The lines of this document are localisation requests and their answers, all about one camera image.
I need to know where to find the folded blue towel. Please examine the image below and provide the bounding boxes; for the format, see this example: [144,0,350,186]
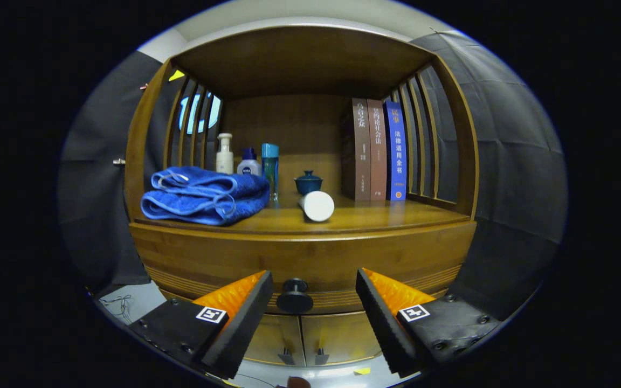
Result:
[141,166,271,226]

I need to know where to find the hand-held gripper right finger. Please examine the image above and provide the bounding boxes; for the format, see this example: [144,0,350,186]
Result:
[355,267,501,378]

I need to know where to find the teal clear bottle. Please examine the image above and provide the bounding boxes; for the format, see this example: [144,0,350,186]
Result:
[261,143,280,203]

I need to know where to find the wooden cabinet door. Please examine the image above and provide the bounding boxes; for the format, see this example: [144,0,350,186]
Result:
[243,314,306,368]
[300,311,384,368]

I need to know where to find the blue lidded teacup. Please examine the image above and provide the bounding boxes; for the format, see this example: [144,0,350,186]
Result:
[294,170,323,196]

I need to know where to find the thin floor cables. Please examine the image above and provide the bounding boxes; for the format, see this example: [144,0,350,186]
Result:
[99,294,134,325]

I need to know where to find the dark brown book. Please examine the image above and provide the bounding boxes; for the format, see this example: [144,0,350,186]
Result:
[343,98,371,202]

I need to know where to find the white bottle with blue pump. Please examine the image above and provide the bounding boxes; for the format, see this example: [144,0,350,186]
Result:
[237,148,261,176]

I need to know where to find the reddish brown book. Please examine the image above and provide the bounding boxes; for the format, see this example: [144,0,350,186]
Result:
[367,99,388,201]

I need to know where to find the wooden cabinet with shelf frame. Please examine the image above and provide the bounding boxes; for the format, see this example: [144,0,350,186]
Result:
[125,24,479,368]

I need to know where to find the white tube with green print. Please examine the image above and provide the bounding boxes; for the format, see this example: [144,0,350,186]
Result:
[298,191,335,223]

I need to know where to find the wooden countertop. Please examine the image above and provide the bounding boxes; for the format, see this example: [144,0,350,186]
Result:
[135,198,471,235]

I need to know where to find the blue book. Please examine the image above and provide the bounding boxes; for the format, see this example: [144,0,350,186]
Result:
[383,101,407,201]

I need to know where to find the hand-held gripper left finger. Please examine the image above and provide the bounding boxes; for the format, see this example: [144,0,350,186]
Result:
[130,270,274,380]

